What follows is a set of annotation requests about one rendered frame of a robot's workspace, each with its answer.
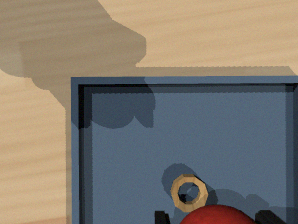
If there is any red ball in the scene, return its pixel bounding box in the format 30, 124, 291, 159
179, 204, 257, 224

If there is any blue-grey rimmed tray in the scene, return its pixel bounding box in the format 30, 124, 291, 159
71, 76, 298, 224

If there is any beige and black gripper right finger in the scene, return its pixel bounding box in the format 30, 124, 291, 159
255, 210, 286, 224

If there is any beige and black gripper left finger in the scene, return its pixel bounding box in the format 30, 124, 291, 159
155, 211, 170, 224

